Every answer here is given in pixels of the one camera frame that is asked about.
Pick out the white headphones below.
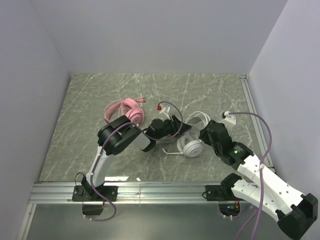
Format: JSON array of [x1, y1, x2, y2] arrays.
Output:
[[162, 111, 210, 158]]

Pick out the pink headphone cable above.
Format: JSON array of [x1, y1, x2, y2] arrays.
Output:
[[117, 96, 147, 121]]

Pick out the pink headphones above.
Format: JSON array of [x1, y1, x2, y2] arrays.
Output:
[[103, 97, 146, 125]]

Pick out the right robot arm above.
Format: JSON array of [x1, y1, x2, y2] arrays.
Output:
[[199, 120, 318, 240]]

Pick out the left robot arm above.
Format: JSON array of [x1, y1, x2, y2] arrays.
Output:
[[81, 115, 192, 200]]

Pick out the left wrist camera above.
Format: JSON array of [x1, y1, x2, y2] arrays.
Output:
[[157, 105, 171, 119]]

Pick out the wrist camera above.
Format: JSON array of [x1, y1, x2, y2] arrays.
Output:
[[157, 105, 171, 119], [220, 111, 237, 128]]

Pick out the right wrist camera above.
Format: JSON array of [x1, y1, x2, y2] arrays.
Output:
[[220, 111, 237, 128]]

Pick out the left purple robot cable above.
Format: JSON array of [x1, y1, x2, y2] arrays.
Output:
[[88, 100, 184, 222]]

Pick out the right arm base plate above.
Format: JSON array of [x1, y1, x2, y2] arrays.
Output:
[[201, 185, 226, 202]]

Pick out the right aluminium rail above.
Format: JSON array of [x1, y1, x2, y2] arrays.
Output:
[[239, 74, 276, 173]]

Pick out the aluminium rail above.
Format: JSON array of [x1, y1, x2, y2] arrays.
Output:
[[29, 181, 293, 205], [239, 74, 276, 173]]

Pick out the front aluminium rail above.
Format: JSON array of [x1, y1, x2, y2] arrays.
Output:
[[29, 181, 293, 205]]

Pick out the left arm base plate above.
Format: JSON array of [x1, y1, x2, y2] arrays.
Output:
[[71, 185, 118, 202]]

